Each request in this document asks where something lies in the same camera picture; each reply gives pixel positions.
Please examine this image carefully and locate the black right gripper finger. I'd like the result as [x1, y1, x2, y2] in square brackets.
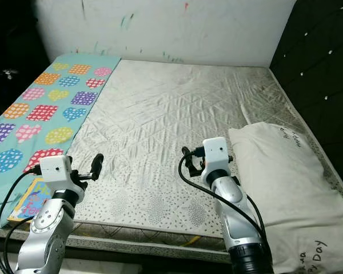
[179, 146, 195, 178]

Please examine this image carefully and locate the blue children's board book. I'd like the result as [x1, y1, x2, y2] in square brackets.
[6, 176, 50, 224]

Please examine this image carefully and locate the cream white pillow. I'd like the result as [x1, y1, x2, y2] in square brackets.
[228, 121, 343, 274]

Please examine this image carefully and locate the quilted beige mattress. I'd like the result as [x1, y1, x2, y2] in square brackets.
[0, 58, 343, 264]

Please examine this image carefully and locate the teal blanket with colourful shapes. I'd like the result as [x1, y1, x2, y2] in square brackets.
[0, 53, 122, 229]

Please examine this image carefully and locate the black tufted headboard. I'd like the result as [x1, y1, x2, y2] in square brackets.
[268, 0, 343, 190]

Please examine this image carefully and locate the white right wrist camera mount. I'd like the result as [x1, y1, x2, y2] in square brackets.
[201, 136, 231, 184]

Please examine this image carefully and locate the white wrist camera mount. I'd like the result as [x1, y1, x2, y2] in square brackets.
[201, 136, 231, 184]
[39, 155, 73, 198]

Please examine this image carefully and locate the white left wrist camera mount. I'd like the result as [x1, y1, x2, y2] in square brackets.
[39, 155, 73, 198]

